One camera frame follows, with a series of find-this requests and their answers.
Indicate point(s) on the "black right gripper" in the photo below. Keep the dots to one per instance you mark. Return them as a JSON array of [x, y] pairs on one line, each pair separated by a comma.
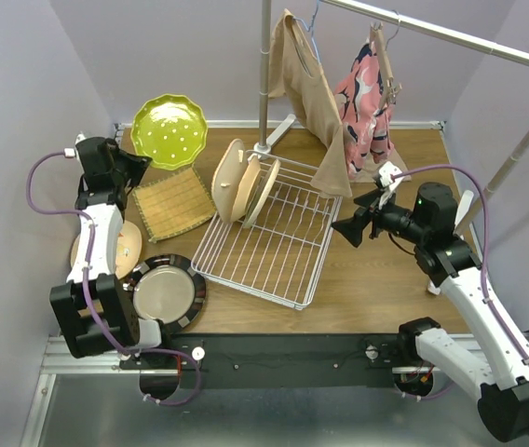
[[352, 227]]

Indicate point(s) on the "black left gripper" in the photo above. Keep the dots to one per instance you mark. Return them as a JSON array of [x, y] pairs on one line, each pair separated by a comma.
[[139, 164]]

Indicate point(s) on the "yellow woven placemat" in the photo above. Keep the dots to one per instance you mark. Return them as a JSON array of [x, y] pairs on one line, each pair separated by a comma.
[[174, 205]]

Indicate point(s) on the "green polka dot plate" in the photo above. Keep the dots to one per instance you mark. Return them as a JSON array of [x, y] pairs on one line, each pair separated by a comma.
[[171, 129]]

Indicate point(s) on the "cream green floral plate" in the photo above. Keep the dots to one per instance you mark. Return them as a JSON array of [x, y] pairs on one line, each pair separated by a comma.
[[261, 195]]

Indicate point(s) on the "bird pattern beige plate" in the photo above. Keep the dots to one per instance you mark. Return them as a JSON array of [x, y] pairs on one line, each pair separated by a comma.
[[246, 188]]

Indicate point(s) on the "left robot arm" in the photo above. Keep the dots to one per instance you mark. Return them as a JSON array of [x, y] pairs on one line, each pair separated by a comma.
[[94, 312]]

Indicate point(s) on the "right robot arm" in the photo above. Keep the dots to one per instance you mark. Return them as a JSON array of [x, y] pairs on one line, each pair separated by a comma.
[[499, 383]]

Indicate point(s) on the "beige plate orange leaves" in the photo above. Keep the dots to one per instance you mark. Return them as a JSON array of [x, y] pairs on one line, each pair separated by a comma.
[[127, 251]]

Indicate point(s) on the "pink patterned hanging garment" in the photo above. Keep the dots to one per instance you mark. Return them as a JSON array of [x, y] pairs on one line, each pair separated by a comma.
[[364, 118]]

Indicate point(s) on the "wooden clip hanger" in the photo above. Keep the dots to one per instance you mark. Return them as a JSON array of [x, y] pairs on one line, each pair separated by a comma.
[[391, 88]]

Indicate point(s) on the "black rimmed silver plate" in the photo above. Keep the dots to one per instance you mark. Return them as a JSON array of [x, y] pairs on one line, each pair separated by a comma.
[[168, 290]]

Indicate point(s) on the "beige hanging shirt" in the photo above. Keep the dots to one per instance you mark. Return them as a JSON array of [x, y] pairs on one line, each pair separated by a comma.
[[295, 74]]

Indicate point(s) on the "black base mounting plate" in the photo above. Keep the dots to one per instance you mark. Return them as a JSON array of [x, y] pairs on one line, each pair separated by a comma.
[[252, 360]]

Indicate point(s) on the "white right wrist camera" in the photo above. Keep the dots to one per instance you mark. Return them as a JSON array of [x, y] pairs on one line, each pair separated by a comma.
[[386, 182]]

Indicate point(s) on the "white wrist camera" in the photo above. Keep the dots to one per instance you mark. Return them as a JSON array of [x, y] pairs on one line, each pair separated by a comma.
[[386, 182], [80, 141]]

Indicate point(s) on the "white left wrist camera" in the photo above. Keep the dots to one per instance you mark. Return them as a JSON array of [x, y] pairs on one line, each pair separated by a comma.
[[80, 141]]

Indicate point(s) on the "white wire dish rack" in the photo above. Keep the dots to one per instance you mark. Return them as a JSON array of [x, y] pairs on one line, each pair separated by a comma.
[[279, 257]]

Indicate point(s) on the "white clothes rack frame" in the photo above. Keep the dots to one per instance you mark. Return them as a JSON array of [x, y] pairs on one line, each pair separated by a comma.
[[267, 140]]

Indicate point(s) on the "blue wire hanger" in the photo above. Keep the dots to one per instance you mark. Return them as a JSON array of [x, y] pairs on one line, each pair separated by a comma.
[[309, 30]]

